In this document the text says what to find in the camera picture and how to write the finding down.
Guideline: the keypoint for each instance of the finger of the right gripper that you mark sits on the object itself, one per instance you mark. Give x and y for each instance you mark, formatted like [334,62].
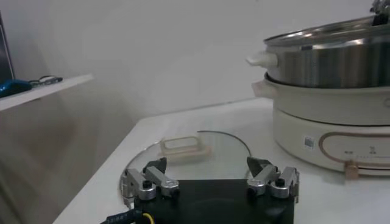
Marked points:
[381,19]

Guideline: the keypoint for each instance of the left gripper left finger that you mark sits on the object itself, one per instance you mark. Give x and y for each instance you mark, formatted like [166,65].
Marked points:
[143,185]

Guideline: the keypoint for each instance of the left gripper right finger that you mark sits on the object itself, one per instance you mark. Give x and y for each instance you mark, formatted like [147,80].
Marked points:
[283,182]

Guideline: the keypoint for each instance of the round glass pot lid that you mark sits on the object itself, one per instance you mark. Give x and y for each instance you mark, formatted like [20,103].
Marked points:
[182,149]

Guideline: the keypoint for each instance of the stainless steel steamer basket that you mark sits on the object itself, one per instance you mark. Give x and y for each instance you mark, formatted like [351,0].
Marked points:
[320,67]

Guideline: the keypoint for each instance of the cream electric cooker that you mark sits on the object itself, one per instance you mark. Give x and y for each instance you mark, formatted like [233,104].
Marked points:
[304,103]

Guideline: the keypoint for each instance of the white side table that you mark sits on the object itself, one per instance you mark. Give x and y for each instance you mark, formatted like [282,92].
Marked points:
[45,89]

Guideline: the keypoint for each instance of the small black device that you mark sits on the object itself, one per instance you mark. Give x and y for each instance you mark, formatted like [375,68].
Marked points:
[56,80]

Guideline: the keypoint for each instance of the blue computer mouse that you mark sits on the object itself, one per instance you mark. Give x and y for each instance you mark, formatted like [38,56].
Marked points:
[13,86]

